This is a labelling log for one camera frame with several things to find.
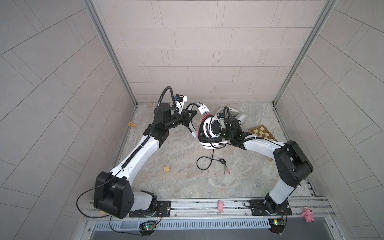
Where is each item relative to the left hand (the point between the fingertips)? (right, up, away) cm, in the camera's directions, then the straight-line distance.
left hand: (198, 110), depth 72 cm
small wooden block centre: (-18, -32, +11) cm, 39 cm away
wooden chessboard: (+41, -13, +24) cm, 50 cm away
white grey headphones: (+27, -4, +22) cm, 35 cm away
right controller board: (+36, -53, -4) cm, 65 cm away
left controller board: (-23, -52, -8) cm, 57 cm away
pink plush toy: (+50, -48, -5) cm, 70 cm away
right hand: (+6, -12, +17) cm, 21 cm away
